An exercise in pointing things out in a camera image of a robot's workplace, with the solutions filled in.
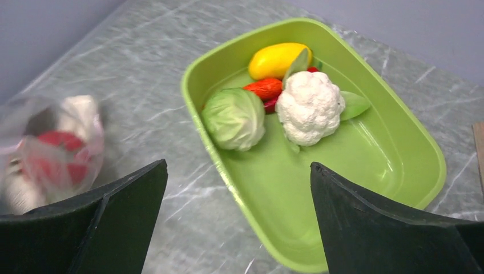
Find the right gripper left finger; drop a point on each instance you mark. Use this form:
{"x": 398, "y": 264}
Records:
{"x": 104, "y": 230}

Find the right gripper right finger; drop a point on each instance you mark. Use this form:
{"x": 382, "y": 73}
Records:
{"x": 365, "y": 232}

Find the red toy tomato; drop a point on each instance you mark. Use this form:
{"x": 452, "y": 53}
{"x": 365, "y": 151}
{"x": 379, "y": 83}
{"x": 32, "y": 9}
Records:
{"x": 55, "y": 159}

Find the clear zip top bag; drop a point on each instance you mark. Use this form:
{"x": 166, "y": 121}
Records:
{"x": 32, "y": 116}

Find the green toy cabbage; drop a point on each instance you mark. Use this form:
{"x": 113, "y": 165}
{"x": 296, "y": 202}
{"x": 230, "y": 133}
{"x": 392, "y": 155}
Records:
{"x": 234, "y": 119}

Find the red toy chili pepper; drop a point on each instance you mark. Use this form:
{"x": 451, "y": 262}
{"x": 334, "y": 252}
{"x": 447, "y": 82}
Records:
{"x": 269, "y": 89}

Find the green plastic tray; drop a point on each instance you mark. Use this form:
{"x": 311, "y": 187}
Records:
{"x": 386, "y": 149}

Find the white toy cauliflower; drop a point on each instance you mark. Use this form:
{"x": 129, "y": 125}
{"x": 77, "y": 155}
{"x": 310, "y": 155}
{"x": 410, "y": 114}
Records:
{"x": 311, "y": 106}

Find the wooden board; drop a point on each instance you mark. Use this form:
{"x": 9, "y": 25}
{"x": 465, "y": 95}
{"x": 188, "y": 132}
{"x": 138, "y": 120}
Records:
{"x": 478, "y": 140}

